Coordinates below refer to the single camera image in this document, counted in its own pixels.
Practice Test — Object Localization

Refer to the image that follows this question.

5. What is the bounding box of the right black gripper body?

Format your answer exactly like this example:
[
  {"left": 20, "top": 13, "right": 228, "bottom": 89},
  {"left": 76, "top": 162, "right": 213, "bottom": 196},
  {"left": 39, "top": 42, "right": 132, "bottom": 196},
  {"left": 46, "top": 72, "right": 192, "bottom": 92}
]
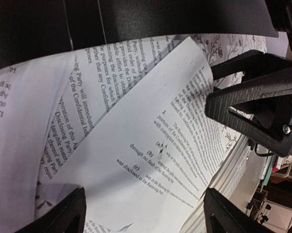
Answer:
[{"left": 265, "top": 0, "right": 292, "bottom": 51}]

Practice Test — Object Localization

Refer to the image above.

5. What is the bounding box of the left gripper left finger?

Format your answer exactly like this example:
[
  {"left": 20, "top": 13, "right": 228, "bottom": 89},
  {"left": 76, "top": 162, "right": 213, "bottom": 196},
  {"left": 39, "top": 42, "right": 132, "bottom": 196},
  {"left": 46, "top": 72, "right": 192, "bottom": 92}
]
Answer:
[{"left": 18, "top": 188, "right": 86, "bottom": 233}]

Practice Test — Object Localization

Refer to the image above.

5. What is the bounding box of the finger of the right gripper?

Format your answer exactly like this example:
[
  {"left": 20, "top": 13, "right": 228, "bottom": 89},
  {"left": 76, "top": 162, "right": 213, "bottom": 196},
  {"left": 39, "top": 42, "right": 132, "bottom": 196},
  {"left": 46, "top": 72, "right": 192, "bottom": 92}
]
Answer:
[
  {"left": 211, "top": 50, "right": 292, "bottom": 80},
  {"left": 205, "top": 67, "right": 292, "bottom": 157}
]

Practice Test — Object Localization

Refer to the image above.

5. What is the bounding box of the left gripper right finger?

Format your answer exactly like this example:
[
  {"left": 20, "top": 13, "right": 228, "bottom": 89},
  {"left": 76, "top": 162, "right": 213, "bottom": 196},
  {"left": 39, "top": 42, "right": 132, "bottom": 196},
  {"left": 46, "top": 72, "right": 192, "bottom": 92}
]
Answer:
[{"left": 204, "top": 188, "right": 273, "bottom": 233}]

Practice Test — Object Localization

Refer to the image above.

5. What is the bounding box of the printed paper sheet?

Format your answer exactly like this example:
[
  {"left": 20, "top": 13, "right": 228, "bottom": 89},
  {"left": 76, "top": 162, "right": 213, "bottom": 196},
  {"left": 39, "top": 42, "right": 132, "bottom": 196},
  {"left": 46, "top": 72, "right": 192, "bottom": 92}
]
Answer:
[
  {"left": 38, "top": 37, "right": 240, "bottom": 233},
  {"left": 0, "top": 35, "right": 185, "bottom": 233}
]

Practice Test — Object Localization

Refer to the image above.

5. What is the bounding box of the black clip folder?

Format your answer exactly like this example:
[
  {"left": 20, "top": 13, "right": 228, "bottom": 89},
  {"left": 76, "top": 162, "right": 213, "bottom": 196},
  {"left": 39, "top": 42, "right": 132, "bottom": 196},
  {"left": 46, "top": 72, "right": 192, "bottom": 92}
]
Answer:
[{"left": 0, "top": 0, "right": 278, "bottom": 69}]

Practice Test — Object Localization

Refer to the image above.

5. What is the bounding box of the floral tablecloth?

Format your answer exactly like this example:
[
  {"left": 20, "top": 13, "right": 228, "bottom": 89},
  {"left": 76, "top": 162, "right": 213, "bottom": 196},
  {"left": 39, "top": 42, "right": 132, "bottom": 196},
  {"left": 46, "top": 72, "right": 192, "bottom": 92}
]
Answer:
[{"left": 189, "top": 33, "right": 268, "bottom": 88}]

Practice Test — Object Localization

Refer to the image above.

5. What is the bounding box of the front aluminium rail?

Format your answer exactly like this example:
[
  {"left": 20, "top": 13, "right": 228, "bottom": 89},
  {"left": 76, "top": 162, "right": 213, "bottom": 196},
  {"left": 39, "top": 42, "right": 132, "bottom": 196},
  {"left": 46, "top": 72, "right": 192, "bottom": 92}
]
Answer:
[{"left": 179, "top": 135, "right": 265, "bottom": 233}]

